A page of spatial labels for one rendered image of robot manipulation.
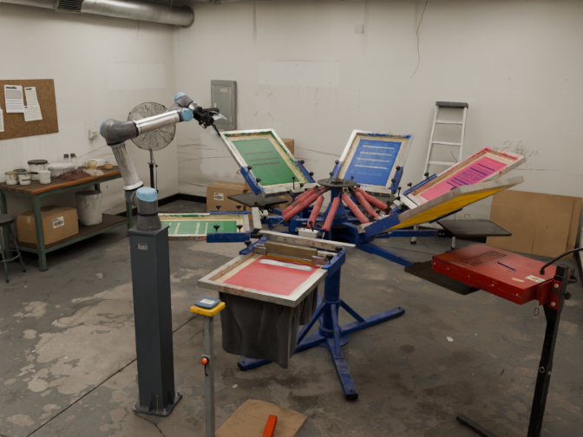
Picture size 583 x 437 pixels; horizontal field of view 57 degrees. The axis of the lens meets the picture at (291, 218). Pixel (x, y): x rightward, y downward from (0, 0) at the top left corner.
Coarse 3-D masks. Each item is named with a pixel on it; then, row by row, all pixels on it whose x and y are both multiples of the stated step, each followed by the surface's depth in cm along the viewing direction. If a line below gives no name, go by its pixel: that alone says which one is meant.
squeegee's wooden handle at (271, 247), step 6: (264, 246) 342; (270, 246) 340; (276, 246) 338; (282, 246) 336; (288, 246) 335; (294, 246) 334; (270, 252) 341; (276, 252) 339; (282, 252) 338; (288, 252) 336; (294, 252) 334; (300, 252) 332; (306, 252) 331; (312, 252) 329; (306, 258) 332
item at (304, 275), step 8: (304, 264) 333; (312, 264) 334; (296, 272) 320; (304, 272) 321; (312, 272) 321; (296, 280) 309; (304, 280) 309; (256, 288) 296; (264, 288) 297; (272, 288) 297; (280, 288) 297; (288, 288) 298
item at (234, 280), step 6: (258, 258) 342; (264, 258) 342; (270, 258) 342; (276, 258) 342; (252, 264) 331; (258, 264) 331; (264, 264) 331; (270, 264) 332; (240, 270) 322; (246, 270) 322; (276, 270) 324; (234, 276) 313; (240, 276) 313; (228, 282) 304; (234, 282) 304; (240, 282) 304; (246, 282) 304; (252, 282) 305; (258, 282) 305; (252, 288) 296
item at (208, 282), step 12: (324, 252) 345; (228, 264) 320; (216, 276) 306; (324, 276) 313; (216, 288) 292; (228, 288) 289; (240, 288) 287; (300, 288) 289; (312, 288) 296; (264, 300) 281; (276, 300) 278; (288, 300) 275; (300, 300) 281
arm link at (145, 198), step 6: (138, 192) 308; (144, 192) 307; (150, 192) 308; (156, 192) 312; (138, 198) 308; (144, 198) 307; (150, 198) 308; (156, 198) 312; (138, 204) 310; (144, 204) 308; (150, 204) 309; (156, 204) 312; (138, 210) 311; (144, 210) 309; (150, 210) 310; (156, 210) 313
